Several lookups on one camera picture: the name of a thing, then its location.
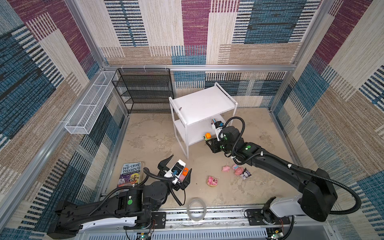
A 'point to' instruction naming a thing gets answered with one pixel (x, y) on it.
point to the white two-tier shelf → (193, 113)
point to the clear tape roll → (196, 210)
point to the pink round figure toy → (238, 170)
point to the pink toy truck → (213, 121)
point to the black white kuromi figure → (245, 174)
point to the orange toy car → (185, 171)
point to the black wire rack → (145, 90)
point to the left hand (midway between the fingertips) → (181, 162)
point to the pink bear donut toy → (211, 181)
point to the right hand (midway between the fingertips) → (209, 143)
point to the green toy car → (207, 136)
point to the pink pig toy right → (225, 168)
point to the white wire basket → (80, 121)
